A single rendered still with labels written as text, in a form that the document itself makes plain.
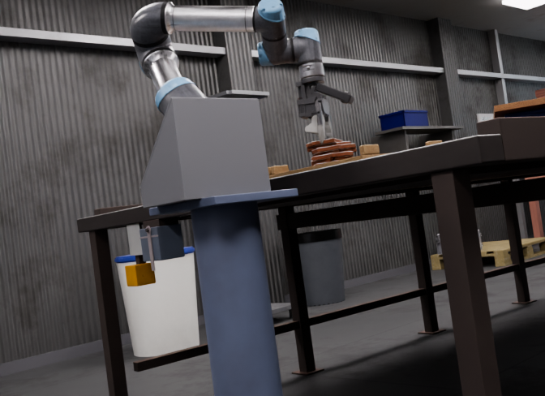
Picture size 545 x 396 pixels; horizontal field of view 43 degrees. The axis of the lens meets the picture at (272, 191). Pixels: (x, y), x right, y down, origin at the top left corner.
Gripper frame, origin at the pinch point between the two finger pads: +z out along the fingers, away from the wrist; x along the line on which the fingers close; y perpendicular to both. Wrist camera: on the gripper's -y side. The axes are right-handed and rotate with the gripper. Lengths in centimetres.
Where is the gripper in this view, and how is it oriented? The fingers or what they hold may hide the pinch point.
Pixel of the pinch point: (328, 142)
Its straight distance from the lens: 215.9
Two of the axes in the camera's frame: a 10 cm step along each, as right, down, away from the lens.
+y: -9.4, 1.4, 3.2
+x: -3.3, 0.1, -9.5
